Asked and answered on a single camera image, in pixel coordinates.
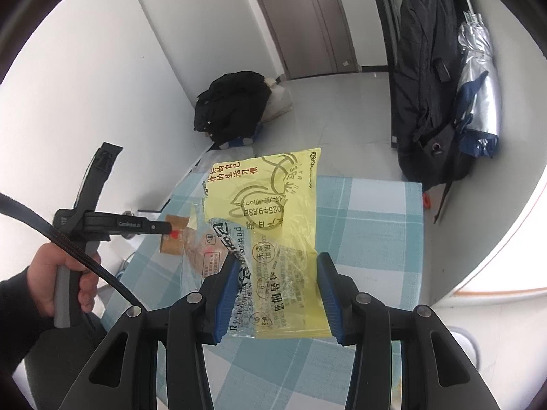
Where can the black sleeved left forearm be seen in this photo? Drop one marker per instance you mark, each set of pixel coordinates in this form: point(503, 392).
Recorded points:
point(21, 323)

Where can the person's left hand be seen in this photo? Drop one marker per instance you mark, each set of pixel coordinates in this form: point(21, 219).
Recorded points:
point(41, 278)

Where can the black bag on floor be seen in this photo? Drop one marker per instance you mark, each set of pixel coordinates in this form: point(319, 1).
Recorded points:
point(232, 106)

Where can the yellow bread wrapper with cardboard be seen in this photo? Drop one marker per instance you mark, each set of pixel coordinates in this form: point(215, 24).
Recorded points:
point(183, 239)

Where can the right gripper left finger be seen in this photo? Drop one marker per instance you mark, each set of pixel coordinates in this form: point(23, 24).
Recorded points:
point(220, 292)

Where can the white bag on floor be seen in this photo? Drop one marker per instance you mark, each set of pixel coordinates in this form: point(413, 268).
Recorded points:
point(279, 102)

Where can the orange object on floor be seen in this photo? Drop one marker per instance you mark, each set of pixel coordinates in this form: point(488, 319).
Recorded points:
point(426, 201)

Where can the black hanging backpack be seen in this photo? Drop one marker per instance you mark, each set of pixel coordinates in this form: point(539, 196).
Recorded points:
point(426, 76)

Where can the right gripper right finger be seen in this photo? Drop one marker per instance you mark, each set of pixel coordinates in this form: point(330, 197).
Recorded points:
point(337, 300)

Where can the clear plastic bag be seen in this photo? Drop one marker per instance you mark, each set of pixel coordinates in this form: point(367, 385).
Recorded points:
point(214, 157)

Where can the silver folded umbrella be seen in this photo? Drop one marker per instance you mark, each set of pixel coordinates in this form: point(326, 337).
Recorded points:
point(478, 104)

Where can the grey door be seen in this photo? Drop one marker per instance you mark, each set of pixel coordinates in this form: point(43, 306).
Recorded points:
point(312, 37)

